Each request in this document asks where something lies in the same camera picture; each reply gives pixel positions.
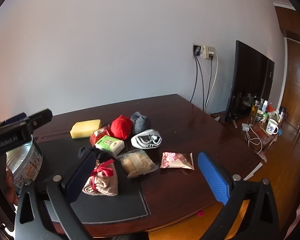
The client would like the black desk mat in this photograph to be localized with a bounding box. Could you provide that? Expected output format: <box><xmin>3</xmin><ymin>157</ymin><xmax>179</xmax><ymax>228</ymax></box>
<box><xmin>33</xmin><ymin>136</ymin><xmax>151</xmax><ymax>224</ymax></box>

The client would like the black mug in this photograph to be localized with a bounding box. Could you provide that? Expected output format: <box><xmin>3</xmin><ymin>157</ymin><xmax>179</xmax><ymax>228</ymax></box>
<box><xmin>255</xmin><ymin>110</ymin><xmax>267</xmax><ymax>123</ymax></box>

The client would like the wooden wall cabinet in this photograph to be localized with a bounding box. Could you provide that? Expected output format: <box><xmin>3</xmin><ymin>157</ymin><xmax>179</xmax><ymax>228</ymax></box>
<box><xmin>274</xmin><ymin>1</ymin><xmax>300</xmax><ymax>41</ymax></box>

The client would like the green and white box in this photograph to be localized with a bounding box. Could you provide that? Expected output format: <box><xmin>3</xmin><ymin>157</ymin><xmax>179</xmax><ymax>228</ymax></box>
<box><xmin>95</xmin><ymin>135</ymin><xmax>125</xmax><ymax>157</ymax></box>

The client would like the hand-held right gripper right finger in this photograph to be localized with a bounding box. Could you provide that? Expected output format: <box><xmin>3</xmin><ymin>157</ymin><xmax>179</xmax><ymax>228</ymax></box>
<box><xmin>197</xmin><ymin>151</ymin><xmax>279</xmax><ymax>240</ymax></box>

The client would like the black cable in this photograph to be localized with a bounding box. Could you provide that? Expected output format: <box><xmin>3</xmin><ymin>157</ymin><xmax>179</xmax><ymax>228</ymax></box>
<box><xmin>190</xmin><ymin>56</ymin><xmax>198</xmax><ymax>103</ymax></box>
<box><xmin>196</xmin><ymin>57</ymin><xmax>206</xmax><ymax>112</ymax></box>
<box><xmin>205</xmin><ymin>59</ymin><xmax>213</xmax><ymax>107</ymax></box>

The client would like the red snack packet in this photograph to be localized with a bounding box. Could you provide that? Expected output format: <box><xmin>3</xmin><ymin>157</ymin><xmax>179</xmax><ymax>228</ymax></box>
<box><xmin>89</xmin><ymin>126</ymin><xmax>112</xmax><ymax>146</ymax></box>

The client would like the clear packet of biscuits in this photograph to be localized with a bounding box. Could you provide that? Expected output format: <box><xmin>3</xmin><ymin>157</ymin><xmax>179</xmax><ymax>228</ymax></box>
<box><xmin>116</xmin><ymin>149</ymin><xmax>159</xmax><ymax>179</ymax></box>

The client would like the dark grey rolled sock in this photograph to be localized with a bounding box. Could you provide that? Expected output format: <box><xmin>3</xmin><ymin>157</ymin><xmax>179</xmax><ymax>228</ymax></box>
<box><xmin>130</xmin><ymin>111</ymin><xmax>151</xmax><ymax>135</ymax></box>

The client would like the black sock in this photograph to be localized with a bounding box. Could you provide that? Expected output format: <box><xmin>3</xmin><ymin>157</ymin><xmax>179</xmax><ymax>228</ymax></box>
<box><xmin>78</xmin><ymin>146</ymin><xmax>115</xmax><ymax>166</ymax></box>

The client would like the white charger with cable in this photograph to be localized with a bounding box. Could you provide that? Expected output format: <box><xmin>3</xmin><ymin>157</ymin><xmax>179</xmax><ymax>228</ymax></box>
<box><xmin>241</xmin><ymin>123</ymin><xmax>264</xmax><ymax>155</ymax></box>

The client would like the wooden door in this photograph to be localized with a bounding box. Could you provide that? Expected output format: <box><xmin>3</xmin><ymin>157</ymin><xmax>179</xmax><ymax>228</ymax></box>
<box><xmin>281</xmin><ymin>37</ymin><xmax>300</xmax><ymax>133</ymax></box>

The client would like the person's left hand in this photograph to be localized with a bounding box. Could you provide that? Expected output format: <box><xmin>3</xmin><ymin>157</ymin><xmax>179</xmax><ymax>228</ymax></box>
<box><xmin>5</xmin><ymin>166</ymin><xmax>20</xmax><ymax>206</ymax></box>

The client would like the pink patterned snack packet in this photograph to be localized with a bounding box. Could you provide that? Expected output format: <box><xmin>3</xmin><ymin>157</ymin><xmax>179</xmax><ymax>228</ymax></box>
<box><xmin>160</xmin><ymin>151</ymin><xmax>195</xmax><ymax>171</ymax></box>

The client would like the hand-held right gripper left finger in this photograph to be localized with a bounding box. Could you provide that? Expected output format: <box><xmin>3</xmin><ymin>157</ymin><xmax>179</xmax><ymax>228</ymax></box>
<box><xmin>14</xmin><ymin>151</ymin><xmax>97</xmax><ymax>240</ymax></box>

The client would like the round printed metal tin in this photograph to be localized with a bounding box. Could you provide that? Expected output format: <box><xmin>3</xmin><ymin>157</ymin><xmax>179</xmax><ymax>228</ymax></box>
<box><xmin>5</xmin><ymin>135</ymin><xmax>43</xmax><ymax>196</ymax></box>

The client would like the grey striped sock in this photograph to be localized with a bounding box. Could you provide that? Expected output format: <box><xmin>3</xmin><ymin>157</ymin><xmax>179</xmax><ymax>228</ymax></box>
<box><xmin>130</xmin><ymin>129</ymin><xmax>163</xmax><ymax>150</ymax></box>

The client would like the beige pouch with red ribbon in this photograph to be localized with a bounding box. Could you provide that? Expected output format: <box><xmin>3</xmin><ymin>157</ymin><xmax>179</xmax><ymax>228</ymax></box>
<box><xmin>82</xmin><ymin>158</ymin><xmax>119</xmax><ymax>196</ymax></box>

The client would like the black flat television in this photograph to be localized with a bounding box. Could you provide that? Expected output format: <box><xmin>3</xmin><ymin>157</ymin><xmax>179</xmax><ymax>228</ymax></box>
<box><xmin>224</xmin><ymin>40</ymin><xmax>275</xmax><ymax>124</ymax></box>

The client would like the white wall socket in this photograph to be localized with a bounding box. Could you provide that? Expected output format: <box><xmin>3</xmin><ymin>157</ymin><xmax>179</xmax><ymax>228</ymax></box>
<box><xmin>202</xmin><ymin>45</ymin><xmax>215</xmax><ymax>59</ymax></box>

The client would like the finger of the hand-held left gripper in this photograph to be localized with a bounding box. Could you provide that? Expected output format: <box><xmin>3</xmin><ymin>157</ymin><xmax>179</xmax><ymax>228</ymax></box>
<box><xmin>27</xmin><ymin>108</ymin><xmax>53</xmax><ymax>133</ymax></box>
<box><xmin>0</xmin><ymin>112</ymin><xmax>28</xmax><ymax>128</ymax></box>

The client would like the white flowered mug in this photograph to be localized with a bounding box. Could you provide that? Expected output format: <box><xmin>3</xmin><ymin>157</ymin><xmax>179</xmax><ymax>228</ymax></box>
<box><xmin>266</xmin><ymin>119</ymin><xmax>279</xmax><ymax>136</ymax></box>

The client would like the clear bottle with yellow liquid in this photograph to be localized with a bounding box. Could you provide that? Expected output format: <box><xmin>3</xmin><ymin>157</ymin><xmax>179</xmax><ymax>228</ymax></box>
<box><xmin>249</xmin><ymin>98</ymin><xmax>261</xmax><ymax>127</ymax></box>

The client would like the red rolled sock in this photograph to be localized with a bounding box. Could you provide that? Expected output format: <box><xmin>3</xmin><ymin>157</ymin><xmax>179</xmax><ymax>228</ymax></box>
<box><xmin>110</xmin><ymin>115</ymin><xmax>134</xmax><ymax>140</ymax></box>

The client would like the yellow sponge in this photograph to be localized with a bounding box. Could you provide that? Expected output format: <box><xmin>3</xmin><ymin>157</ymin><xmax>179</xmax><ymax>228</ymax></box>
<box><xmin>70</xmin><ymin>119</ymin><xmax>102</xmax><ymax>140</ymax></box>

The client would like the low tv stand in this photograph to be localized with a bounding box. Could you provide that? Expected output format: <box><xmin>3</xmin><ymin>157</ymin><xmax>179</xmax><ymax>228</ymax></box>
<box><xmin>210</xmin><ymin>112</ymin><xmax>283</xmax><ymax>161</ymax></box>

